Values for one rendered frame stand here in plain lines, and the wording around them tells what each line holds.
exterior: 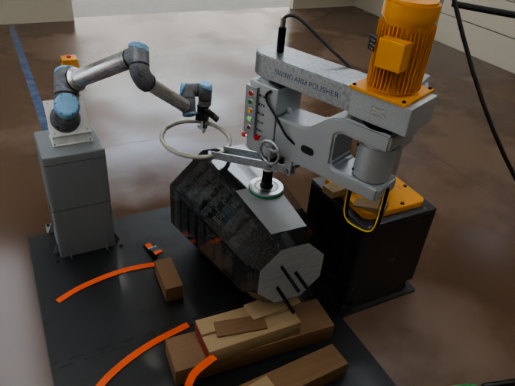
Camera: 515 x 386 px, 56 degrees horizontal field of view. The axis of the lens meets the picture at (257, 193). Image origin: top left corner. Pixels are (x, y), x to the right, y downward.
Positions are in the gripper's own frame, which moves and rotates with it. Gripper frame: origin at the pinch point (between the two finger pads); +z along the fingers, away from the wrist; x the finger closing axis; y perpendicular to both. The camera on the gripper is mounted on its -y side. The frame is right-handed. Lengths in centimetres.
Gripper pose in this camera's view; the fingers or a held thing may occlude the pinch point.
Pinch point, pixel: (205, 129)
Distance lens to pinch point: 360.5
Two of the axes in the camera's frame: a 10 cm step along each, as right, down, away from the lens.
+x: -2.0, 5.8, -7.9
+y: -9.7, -2.2, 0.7
